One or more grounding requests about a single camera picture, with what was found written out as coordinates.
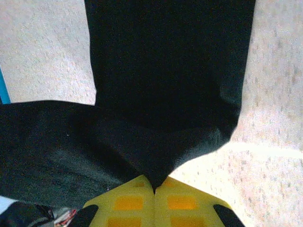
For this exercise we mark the black t-shirt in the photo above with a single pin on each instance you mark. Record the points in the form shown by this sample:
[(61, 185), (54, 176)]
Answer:
[(151, 94)]

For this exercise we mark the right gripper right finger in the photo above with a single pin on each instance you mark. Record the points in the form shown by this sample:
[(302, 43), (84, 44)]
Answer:
[(182, 203)]

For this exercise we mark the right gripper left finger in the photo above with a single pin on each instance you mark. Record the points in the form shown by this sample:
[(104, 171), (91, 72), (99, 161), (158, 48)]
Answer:
[(127, 203)]

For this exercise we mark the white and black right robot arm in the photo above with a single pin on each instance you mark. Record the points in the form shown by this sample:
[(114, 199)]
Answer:
[(28, 215)]

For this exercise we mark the blue table edge strip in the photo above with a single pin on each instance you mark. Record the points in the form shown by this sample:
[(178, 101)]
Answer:
[(4, 89)]

